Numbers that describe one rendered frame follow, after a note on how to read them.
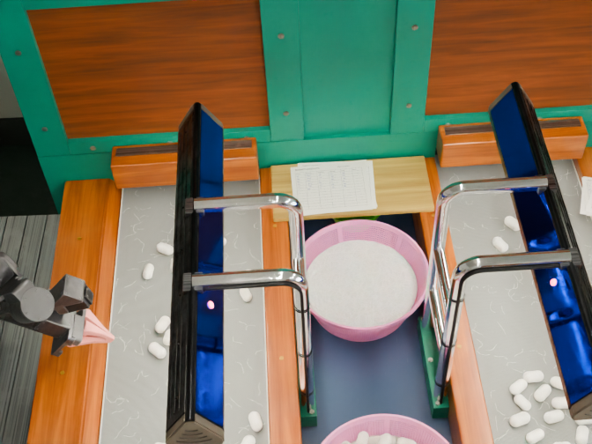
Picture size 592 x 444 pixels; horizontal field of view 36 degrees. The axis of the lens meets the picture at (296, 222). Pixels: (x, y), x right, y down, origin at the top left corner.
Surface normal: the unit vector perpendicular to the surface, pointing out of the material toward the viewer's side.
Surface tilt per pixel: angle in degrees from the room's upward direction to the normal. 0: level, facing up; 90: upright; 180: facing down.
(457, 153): 90
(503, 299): 0
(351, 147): 90
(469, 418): 0
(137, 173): 90
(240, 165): 90
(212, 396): 58
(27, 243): 0
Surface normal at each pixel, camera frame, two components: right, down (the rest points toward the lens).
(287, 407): -0.04, -0.64
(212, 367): 0.83, -0.40
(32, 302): 0.58, -0.15
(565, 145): 0.05, 0.77
